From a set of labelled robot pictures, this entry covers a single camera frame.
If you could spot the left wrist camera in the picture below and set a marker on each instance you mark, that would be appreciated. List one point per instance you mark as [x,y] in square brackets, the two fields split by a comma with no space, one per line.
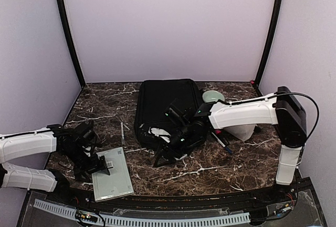
[87,135]

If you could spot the clear silver pen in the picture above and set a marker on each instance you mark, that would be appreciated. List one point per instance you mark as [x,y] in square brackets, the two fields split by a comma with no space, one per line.
[122,134]

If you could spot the right black corner post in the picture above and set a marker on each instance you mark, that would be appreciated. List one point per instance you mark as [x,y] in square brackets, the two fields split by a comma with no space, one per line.
[268,43]

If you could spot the pale green ceramic bowl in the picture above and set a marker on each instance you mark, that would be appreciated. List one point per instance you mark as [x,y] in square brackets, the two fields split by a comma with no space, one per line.
[212,96]

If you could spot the red black marker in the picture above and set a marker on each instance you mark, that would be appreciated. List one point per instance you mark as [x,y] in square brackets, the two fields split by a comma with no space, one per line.
[218,134]

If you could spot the small circuit board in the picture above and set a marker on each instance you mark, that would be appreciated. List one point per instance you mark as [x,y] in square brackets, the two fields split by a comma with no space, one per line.
[84,216]

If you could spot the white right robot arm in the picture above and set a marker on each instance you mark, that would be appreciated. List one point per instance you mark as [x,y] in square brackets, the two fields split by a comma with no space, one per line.
[281,109]

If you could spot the white pouch bag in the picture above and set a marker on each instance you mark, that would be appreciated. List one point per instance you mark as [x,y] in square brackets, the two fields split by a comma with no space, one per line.
[242,132]

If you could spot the white slotted cable duct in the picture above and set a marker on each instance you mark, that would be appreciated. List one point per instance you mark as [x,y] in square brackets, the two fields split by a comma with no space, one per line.
[126,217]

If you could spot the grey notebook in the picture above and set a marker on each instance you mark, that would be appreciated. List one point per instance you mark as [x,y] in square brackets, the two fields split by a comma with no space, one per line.
[118,183]

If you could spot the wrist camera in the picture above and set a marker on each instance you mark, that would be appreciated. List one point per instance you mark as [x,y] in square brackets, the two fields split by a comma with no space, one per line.
[87,135]
[179,112]

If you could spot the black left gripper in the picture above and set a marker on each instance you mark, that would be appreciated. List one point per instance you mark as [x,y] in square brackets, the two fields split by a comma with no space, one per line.
[91,170]

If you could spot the left black corner post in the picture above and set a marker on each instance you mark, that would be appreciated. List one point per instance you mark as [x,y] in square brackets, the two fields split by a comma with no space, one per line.
[70,42]

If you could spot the black student bag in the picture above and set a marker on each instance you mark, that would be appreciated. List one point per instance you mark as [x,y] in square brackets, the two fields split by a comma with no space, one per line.
[151,126]

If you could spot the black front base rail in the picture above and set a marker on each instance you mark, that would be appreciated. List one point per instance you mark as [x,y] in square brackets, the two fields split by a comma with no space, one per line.
[301,191]

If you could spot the black corner post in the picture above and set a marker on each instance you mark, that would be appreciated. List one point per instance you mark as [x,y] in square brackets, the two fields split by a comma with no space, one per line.
[70,42]
[268,43]

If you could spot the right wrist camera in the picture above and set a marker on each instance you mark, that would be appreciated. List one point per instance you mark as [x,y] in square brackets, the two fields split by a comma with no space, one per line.
[179,112]

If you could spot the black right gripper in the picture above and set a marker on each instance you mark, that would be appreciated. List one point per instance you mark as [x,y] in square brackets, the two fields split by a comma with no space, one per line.
[160,151]

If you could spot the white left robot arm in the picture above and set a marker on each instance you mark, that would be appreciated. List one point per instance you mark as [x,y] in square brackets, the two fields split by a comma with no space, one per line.
[33,143]

